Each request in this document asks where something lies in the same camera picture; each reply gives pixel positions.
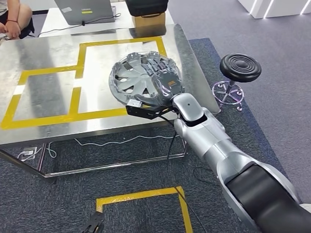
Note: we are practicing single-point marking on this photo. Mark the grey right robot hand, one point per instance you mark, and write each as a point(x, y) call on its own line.
point(167, 82)

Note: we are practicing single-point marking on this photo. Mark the silver plastic wheel hubcap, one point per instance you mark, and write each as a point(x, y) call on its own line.
point(126, 80)

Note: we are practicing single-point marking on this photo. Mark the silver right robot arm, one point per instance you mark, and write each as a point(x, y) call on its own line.
point(214, 141)

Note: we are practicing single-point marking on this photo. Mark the stainless steel workbench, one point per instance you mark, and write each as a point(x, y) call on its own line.
point(44, 48)

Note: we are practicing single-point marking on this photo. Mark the tan cardboard box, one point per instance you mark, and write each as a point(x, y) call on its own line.
point(148, 21)

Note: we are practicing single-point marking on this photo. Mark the black bag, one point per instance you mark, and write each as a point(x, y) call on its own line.
point(146, 6)

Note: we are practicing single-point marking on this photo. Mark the black stool with chrome base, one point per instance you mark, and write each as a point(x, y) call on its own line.
point(240, 66)

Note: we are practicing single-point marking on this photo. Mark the grey laptop with yellow sticker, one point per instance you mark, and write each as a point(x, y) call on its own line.
point(72, 17)

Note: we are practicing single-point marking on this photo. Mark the white table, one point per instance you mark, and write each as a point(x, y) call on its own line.
point(52, 24)

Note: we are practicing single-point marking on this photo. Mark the white counter with light strips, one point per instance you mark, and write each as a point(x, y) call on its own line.
point(279, 8)

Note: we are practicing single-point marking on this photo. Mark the small white adapter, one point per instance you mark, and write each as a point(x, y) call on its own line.
point(29, 151)

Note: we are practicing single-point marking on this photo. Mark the person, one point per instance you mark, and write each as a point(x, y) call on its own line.
point(19, 16)

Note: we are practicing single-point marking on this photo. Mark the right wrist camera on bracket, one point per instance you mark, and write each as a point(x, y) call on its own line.
point(140, 112)

